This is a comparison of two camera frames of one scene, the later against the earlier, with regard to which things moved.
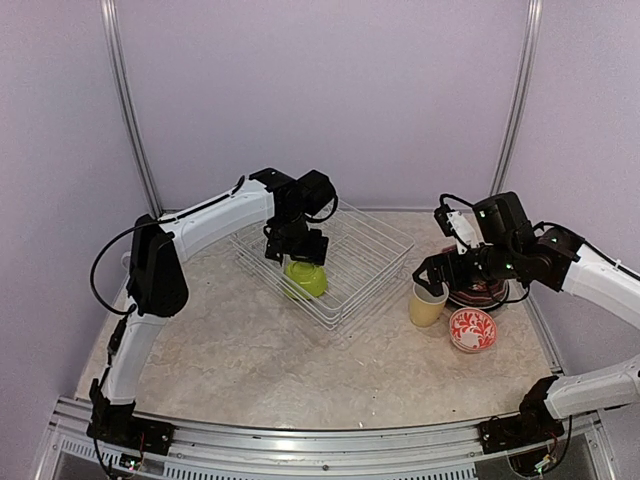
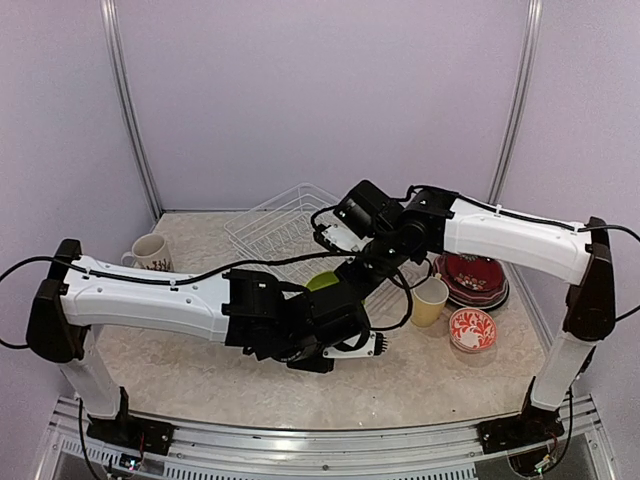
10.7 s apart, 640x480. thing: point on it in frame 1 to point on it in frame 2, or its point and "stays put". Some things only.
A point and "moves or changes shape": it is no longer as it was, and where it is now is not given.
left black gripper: (315, 253) to (325, 369)
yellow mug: (427, 310) stays put
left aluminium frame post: (128, 108) stays put
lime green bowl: (304, 280) moves or changes shape
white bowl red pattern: (472, 330) stays put
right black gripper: (451, 260) to (345, 273)
